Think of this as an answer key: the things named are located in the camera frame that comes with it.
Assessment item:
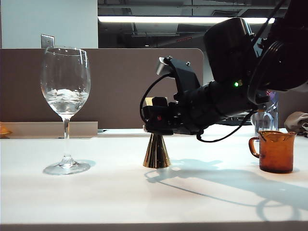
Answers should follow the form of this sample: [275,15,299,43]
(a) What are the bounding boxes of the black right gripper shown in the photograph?
[141,81,251,136]

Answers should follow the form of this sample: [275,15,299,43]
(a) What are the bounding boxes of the gold double-cone jigger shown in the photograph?
[142,97,172,169]

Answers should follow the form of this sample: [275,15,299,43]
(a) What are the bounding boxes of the small amber measuring cup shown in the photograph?
[248,129,297,174]

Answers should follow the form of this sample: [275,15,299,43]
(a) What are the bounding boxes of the clear wine glass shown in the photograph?
[40,46,91,176]

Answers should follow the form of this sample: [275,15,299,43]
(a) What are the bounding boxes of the clear plastic water bottle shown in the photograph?
[251,89,280,137]

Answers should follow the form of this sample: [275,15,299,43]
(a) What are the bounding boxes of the brown desk partition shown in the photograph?
[276,90,308,129]
[0,48,205,129]

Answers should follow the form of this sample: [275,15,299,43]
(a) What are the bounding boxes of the long ceiling light strip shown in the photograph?
[98,15,275,25]

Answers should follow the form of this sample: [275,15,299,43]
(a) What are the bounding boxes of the beige low desk panel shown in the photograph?
[0,121,99,139]

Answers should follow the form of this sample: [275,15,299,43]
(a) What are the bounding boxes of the brown cloth bag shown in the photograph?
[283,111,308,138]

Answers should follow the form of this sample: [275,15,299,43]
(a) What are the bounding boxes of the thin black camera cable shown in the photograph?
[139,73,174,126]

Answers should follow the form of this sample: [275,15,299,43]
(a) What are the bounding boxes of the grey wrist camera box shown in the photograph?
[155,56,175,76]

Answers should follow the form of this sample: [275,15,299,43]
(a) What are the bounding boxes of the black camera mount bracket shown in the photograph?
[168,57,202,97]

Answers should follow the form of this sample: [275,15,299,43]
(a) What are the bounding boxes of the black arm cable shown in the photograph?
[196,109,259,143]

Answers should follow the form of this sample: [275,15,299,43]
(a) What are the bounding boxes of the silver wall switch plate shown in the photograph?
[40,34,55,49]

